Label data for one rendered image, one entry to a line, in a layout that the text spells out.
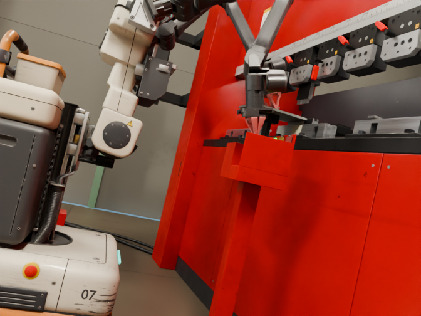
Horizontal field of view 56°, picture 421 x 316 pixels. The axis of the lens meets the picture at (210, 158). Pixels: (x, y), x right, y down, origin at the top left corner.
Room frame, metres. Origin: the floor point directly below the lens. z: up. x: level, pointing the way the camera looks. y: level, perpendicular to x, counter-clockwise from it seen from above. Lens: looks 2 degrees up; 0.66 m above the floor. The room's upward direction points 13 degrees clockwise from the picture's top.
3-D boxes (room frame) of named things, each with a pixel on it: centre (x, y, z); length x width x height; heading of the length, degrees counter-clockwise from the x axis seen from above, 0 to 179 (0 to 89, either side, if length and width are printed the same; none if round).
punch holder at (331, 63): (1.67, -0.43, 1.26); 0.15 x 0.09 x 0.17; 20
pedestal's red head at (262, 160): (1.29, -0.15, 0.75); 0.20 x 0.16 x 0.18; 13
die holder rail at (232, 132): (2.35, -0.18, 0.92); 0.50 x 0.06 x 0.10; 20
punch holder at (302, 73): (1.86, -0.36, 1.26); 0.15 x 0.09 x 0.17; 20
